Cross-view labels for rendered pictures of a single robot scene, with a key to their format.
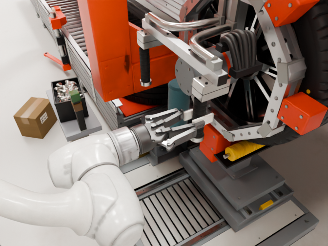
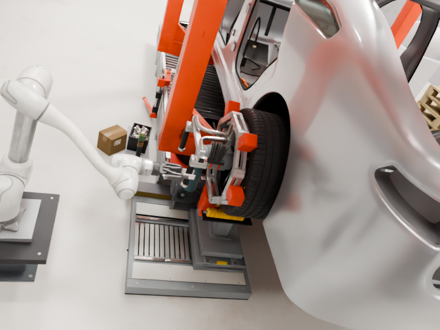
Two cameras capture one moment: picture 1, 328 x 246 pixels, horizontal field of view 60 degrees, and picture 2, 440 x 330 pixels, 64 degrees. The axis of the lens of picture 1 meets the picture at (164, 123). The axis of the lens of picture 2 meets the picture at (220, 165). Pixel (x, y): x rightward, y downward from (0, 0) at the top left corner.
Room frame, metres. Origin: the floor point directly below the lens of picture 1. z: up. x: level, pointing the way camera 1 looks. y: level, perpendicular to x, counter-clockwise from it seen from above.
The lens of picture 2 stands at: (-0.87, -0.45, 2.01)
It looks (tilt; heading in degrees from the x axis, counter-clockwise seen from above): 34 degrees down; 8
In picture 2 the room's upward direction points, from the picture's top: 22 degrees clockwise
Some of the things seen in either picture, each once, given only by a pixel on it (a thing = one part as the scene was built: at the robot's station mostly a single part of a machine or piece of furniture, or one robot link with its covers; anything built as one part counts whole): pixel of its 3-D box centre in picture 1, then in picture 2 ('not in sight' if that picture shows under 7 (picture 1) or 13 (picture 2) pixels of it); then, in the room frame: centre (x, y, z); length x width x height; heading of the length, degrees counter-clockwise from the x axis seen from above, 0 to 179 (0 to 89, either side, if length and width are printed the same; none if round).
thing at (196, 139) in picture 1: (198, 117); (188, 174); (0.62, -0.10, 0.83); 0.04 x 0.04 x 0.16
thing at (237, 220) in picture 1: (232, 174); (215, 239); (0.97, -0.37, 0.13); 0.50 x 0.36 x 0.10; 30
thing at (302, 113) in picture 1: (300, 112); (234, 195); (0.61, -0.38, 0.85); 0.09 x 0.08 x 0.07; 30
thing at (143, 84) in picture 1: (145, 65); (184, 139); (0.91, 0.07, 0.83); 0.04 x 0.04 x 0.16
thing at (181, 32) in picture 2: not in sight; (195, 43); (3.05, 0.91, 0.69); 0.52 x 0.17 x 0.35; 120
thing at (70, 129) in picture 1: (71, 109); (137, 144); (1.16, 0.48, 0.44); 0.43 x 0.17 x 0.03; 30
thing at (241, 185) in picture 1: (238, 151); (223, 221); (0.97, -0.37, 0.32); 0.40 x 0.30 x 0.28; 30
